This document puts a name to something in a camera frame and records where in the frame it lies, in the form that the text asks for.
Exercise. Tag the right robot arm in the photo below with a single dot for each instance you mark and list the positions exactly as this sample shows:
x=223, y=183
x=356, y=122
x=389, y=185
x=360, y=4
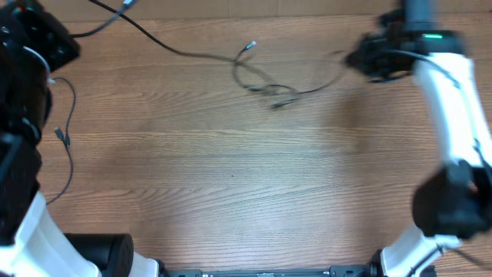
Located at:
x=454, y=204

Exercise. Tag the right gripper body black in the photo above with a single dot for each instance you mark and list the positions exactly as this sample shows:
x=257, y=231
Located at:
x=373, y=62

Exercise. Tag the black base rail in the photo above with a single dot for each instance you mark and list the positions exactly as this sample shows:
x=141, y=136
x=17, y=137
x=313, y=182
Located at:
x=265, y=273

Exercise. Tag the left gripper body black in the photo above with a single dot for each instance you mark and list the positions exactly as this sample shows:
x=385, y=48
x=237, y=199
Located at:
x=40, y=36

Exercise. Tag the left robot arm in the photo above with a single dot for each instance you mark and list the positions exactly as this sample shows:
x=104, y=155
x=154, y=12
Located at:
x=32, y=244

